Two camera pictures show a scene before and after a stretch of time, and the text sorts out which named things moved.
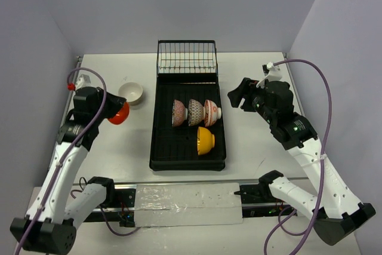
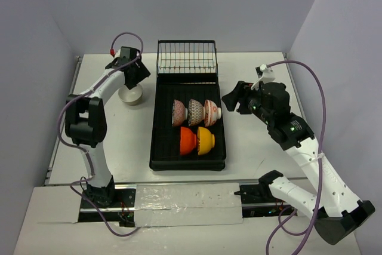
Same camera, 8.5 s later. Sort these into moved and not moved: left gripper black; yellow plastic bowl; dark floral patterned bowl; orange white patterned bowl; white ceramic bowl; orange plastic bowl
Moved: orange plastic bowl; left gripper black
Not moved: yellow plastic bowl; dark floral patterned bowl; orange white patterned bowl; white ceramic bowl
